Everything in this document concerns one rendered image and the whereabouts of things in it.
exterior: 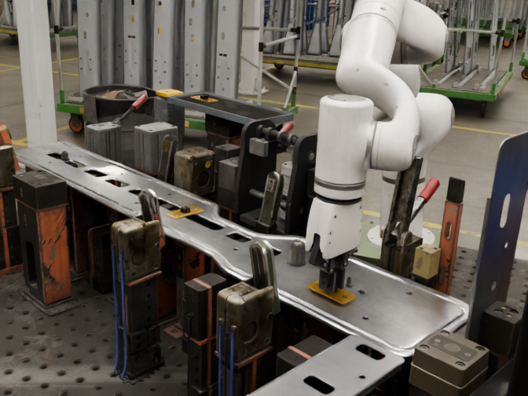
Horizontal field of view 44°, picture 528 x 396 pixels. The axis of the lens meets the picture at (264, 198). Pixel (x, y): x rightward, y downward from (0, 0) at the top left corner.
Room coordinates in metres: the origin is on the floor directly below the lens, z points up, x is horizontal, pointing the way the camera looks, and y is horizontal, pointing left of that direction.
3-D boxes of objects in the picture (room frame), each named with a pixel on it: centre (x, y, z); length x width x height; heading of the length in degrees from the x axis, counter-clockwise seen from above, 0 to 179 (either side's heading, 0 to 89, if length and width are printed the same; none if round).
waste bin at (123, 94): (4.13, 0.92, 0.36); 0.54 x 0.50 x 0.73; 155
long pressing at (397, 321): (1.40, 0.20, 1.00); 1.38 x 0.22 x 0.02; 46
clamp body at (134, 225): (1.22, 0.25, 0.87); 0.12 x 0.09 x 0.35; 136
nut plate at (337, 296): (1.03, -0.12, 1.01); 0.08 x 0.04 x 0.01; 46
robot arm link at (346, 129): (1.03, -0.13, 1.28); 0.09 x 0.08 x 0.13; 74
